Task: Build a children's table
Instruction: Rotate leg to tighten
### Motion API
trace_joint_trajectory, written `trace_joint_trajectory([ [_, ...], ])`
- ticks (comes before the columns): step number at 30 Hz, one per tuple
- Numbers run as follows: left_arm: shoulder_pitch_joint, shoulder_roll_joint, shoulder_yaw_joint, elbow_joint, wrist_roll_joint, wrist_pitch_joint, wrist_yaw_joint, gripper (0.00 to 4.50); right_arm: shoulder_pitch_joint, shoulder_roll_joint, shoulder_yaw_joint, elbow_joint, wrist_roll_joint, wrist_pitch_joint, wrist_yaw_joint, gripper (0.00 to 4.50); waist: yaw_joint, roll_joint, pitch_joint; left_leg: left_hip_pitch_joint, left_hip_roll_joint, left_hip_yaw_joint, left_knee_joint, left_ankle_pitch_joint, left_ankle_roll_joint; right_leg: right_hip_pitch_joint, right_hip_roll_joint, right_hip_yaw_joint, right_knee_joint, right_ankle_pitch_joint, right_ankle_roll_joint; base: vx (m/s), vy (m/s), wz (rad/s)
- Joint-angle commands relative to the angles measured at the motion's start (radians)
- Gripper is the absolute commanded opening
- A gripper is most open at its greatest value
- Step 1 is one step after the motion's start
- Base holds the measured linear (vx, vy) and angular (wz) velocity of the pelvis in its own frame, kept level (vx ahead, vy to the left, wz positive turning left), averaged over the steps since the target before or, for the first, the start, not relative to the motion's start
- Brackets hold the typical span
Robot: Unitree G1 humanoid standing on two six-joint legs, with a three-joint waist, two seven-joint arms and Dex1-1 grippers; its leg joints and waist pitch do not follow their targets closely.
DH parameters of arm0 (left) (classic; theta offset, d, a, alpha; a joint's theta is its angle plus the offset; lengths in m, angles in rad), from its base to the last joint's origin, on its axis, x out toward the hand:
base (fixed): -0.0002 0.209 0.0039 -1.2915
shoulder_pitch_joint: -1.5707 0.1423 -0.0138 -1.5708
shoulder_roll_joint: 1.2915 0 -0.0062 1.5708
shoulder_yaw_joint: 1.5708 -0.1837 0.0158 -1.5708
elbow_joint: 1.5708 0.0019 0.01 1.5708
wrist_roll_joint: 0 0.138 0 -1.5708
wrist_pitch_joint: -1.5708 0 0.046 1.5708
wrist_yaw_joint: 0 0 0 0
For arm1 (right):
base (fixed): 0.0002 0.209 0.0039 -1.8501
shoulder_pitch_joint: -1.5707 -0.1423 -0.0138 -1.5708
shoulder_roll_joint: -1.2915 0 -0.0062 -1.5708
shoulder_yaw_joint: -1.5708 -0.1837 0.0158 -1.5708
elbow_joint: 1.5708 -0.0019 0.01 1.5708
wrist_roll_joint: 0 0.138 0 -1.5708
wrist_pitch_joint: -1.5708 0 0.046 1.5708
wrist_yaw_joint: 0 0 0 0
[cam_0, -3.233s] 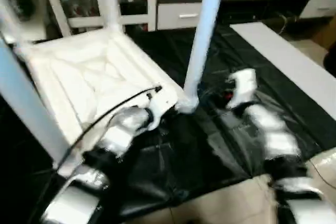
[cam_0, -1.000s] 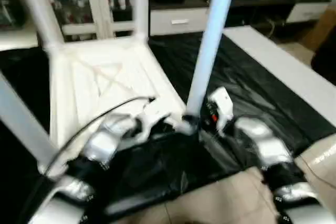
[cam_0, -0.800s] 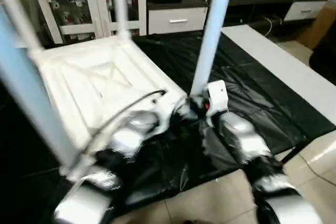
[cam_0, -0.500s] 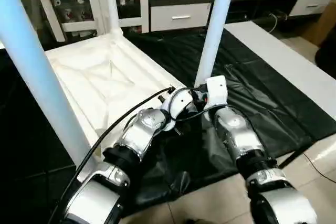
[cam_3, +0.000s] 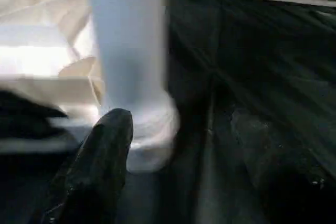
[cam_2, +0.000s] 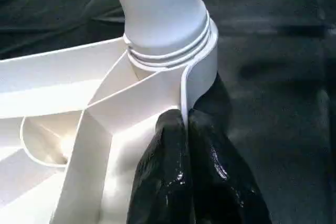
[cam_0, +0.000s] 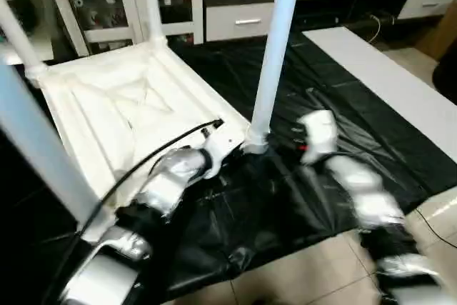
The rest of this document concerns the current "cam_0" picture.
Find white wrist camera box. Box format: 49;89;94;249
296;109;338;167
203;126;242;171

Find white low cabinet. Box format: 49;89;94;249
396;0;457;21

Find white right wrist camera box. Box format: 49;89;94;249
296;109;338;167

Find white plastic table top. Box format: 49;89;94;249
25;38;272;229

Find white drawer unit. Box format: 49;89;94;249
204;1;276;43

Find black work mat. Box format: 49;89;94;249
0;34;457;302

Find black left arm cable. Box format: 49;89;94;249
41;120;225;305

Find white glass door cabinet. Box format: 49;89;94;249
39;0;205;57

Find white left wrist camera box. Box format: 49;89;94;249
203;126;242;171

